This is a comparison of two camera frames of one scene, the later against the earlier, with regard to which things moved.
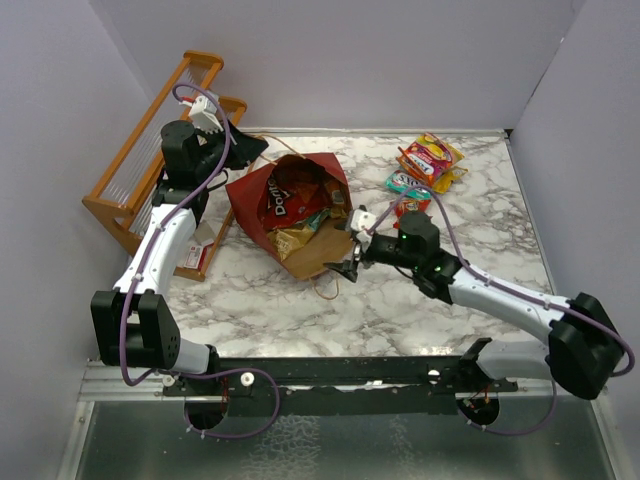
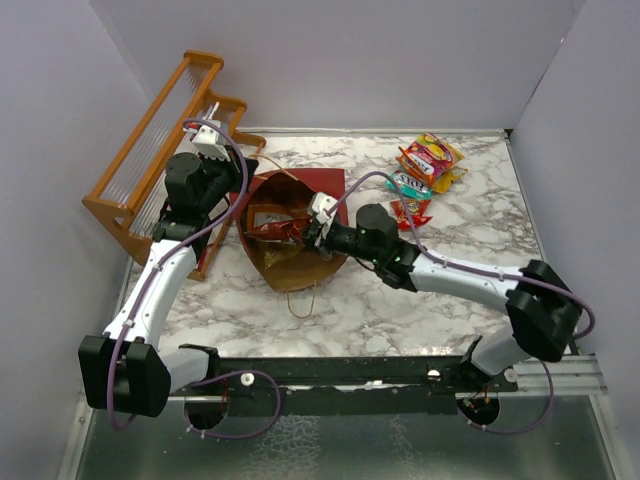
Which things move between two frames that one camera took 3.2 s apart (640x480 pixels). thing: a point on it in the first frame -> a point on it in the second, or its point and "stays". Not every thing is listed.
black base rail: [322, 387] stays
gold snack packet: [288, 241] -> [275, 254]
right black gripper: [349, 268] -> [323, 248]
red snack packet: [411, 206] stays
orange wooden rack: [122, 202] stays
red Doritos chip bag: [295, 189] -> [288, 230]
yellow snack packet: [441, 181] stays
